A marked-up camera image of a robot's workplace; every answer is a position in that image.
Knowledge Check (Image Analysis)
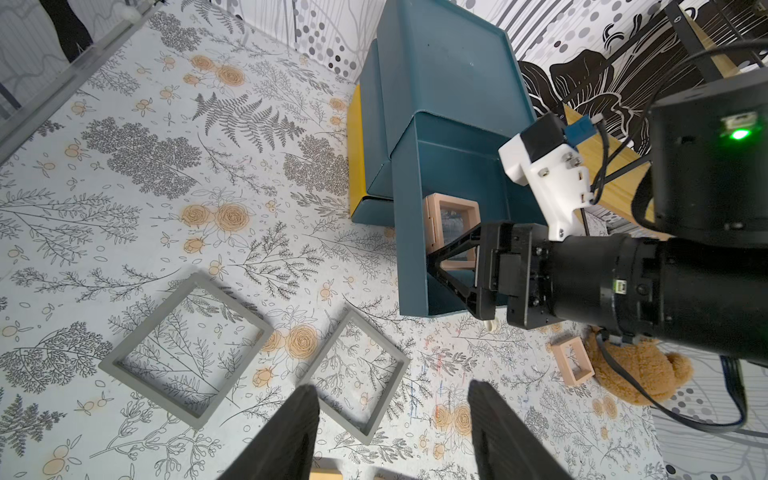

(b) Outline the teal drawer cabinet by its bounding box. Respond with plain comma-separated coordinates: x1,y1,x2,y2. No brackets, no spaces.
347,0,541,229

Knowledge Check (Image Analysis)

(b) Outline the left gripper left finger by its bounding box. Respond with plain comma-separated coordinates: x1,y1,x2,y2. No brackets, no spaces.
220,385,320,480

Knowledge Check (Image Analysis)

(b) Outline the brown teddy bear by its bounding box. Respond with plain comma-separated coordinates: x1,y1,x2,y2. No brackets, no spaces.
585,327,694,406

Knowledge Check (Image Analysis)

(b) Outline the grey brooch box left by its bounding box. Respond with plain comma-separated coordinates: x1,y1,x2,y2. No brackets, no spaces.
99,273,274,429

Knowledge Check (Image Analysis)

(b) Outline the grey brooch box right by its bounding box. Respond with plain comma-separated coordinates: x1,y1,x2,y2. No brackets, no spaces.
299,307,410,445

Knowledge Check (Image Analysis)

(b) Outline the teal top drawer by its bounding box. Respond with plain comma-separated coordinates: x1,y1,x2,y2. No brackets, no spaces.
391,112,545,317

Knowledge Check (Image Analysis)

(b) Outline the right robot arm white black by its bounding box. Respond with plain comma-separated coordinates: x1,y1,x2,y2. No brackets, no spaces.
426,68,767,434

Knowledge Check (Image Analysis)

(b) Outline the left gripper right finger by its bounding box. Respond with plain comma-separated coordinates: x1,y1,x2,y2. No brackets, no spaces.
468,380,570,480

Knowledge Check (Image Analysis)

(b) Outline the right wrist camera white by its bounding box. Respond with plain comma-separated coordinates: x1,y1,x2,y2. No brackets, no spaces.
498,113,598,241

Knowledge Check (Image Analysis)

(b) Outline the yellow brooch box left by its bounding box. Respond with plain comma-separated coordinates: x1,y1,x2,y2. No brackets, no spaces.
309,468,344,480

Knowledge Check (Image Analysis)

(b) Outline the grey brooch box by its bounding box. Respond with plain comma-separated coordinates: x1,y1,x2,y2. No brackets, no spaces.
299,307,410,445
99,273,274,429

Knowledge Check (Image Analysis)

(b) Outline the pink brooch box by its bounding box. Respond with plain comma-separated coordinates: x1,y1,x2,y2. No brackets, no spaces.
424,193,481,254
551,337,595,387

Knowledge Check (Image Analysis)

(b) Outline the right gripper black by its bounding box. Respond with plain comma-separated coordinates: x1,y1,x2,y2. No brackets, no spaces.
427,222,561,329

